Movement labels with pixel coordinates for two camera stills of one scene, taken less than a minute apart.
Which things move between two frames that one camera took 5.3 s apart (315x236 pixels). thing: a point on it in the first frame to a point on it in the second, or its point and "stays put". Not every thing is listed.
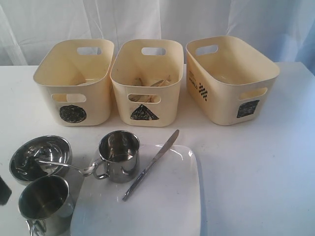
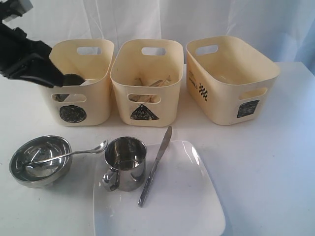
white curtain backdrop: [30, 29] stays put
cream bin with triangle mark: [148, 73] stays put
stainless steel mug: [46, 204] to [68, 79]
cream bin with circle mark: [75, 75] stays put
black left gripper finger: [5, 191] to [15, 46]
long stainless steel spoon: [87, 171] to [96, 149]
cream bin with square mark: [228, 83] stays put
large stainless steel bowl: [40, 156] stays put
